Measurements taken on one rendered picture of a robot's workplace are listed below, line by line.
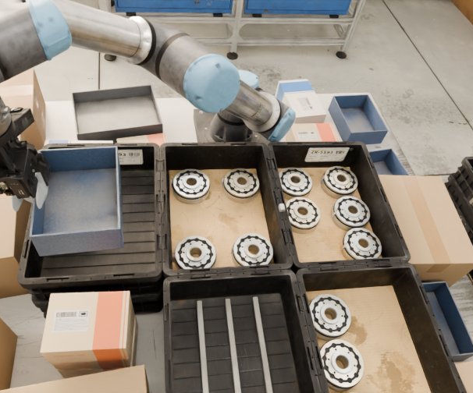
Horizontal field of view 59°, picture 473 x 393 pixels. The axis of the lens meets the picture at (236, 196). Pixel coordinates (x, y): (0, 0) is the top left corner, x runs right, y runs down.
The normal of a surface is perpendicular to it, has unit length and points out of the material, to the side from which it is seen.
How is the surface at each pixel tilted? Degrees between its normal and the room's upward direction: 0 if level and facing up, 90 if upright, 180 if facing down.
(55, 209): 1
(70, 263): 0
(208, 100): 82
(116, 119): 0
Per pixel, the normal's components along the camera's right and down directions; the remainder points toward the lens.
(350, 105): 0.20, 0.80
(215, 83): 0.67, 0.58
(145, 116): 0.12, -0.59
